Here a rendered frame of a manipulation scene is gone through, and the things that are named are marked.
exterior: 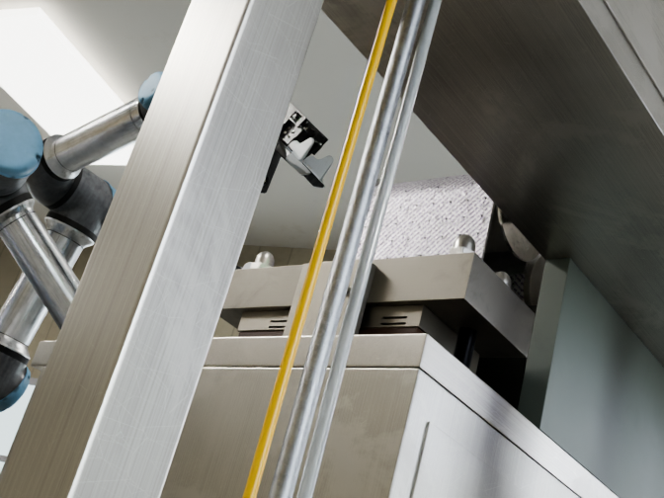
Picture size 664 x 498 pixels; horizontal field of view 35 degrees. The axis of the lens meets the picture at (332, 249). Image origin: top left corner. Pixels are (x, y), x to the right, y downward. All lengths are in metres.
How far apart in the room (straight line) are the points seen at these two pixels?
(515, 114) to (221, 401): 0.47
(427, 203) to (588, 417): 0.39
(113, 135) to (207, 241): 1.47
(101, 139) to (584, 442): 1.11
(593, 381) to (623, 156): 0.39
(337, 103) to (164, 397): 4.25
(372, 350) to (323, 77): 3.57
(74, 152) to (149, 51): 2.81
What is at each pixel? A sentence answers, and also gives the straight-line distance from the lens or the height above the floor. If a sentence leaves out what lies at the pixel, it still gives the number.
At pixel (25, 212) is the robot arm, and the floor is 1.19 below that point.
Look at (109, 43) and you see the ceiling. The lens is 4.99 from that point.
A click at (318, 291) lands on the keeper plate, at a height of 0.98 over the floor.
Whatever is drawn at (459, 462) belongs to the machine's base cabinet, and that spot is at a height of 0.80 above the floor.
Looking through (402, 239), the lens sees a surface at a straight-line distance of 1.56.
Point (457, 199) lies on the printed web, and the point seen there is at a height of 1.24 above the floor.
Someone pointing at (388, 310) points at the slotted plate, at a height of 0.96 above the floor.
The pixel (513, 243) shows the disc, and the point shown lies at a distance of 1.52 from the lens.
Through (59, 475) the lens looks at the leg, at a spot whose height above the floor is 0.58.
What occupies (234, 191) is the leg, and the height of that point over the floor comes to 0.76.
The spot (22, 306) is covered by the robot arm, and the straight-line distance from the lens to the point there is 2.25.
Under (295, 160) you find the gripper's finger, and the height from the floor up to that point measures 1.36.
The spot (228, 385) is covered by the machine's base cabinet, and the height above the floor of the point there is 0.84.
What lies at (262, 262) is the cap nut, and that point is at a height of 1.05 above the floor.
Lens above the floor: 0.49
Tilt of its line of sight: 25 degrees up
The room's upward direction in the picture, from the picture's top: 16 degrees clockwise
